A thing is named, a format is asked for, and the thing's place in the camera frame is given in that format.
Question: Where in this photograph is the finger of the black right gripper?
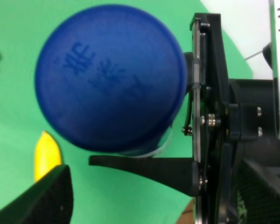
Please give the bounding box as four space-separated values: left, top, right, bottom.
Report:
89 155 200 197

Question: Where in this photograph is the blue and white bottle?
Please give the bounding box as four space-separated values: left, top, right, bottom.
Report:
35 5 188 157

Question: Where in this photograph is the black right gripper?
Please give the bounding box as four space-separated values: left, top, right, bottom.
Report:
182 13 240 224

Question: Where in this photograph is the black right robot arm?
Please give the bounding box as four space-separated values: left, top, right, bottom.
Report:
89 13 280 224

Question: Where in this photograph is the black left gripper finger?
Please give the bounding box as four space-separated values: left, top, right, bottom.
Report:
0 165 74 224

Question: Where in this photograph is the yellow banana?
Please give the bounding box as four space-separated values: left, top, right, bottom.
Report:
34 131 62 182

